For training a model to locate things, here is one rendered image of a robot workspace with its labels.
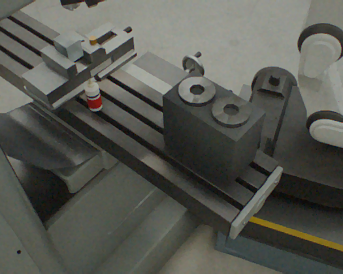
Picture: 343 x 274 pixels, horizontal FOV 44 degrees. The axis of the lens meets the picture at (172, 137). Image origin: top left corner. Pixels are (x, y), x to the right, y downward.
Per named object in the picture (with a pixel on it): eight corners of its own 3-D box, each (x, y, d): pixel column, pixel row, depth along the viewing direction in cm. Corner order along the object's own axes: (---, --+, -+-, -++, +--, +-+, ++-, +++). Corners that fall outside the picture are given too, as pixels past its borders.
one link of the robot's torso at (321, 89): (353, 110, 161) (353, -3, 128) (347, 150, 149) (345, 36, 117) (311, 109, 168) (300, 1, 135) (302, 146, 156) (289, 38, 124)
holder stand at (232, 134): (191, 117, 122) (193, 65, 106) (255, 158, 112) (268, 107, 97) (163, 143, 116) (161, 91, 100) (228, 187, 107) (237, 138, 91)
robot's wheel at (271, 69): (293, 104, 195) (302, 72, 179) (291, 111, 192) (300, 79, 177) (250, 93, 200) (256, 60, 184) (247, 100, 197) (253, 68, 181)
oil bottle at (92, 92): (95, 99, 126) (89, 72, 118) (105, 106, 125) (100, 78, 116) (85, 107, 125) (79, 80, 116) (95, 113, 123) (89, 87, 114)
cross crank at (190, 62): (188, 66, 188) (189, 45, 179) (209, 77, 184) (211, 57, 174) (165, 85, 181) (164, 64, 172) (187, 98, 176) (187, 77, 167)
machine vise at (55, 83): (108, 36, 145) (103, 8, 137) (138, 54, 139) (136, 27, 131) (23, 90, 129) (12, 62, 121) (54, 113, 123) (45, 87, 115)
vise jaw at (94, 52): (80, 37, 134) (78, 27, 131) (106, 54, 129) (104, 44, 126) (65, 46, 131) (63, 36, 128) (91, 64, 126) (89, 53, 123)
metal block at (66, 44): (70, 46, 129) (66, 30, 124) (83, 55, 126) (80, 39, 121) (57, 55, 126) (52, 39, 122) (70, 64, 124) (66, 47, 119)
